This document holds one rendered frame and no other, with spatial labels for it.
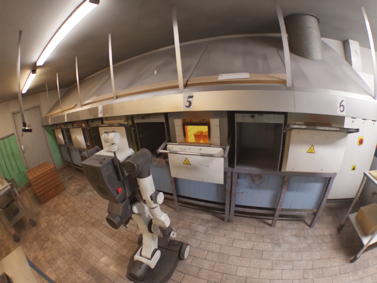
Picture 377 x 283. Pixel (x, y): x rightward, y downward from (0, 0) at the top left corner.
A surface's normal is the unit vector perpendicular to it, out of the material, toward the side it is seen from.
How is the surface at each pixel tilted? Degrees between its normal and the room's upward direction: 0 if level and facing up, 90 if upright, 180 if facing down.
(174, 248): 45
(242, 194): 90
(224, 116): 90
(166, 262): 0
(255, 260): 0
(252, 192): 90
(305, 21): 90
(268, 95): 80
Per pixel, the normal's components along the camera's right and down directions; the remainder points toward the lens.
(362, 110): -0.41, 0.15
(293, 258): -0.09, -0.94
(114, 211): -0.29, -0.44
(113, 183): 0.94, 0.01
